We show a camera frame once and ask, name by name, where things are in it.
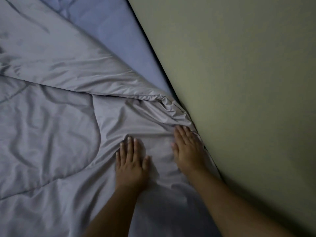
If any blue bed sheet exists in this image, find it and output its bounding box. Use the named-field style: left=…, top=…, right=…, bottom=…
left=37, top=0, right=174, bottom=97

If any person's left hand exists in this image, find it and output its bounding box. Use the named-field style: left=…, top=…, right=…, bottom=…
left=115, top=136, right=150, bottom=192

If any person's right hand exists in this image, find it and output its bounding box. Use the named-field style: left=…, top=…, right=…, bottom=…
left=171, top=125, right=207, bottom=176

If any person's right forearm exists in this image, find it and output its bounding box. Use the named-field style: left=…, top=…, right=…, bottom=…
left=187, top=167, right=295, bottom=237

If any person's left forearm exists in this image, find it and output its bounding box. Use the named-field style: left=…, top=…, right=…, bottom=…
left=83, top=184, right=148, bottom=237

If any grey duvet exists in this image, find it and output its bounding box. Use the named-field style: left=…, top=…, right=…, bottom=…
left=0, top=0, right=223, bottom=237

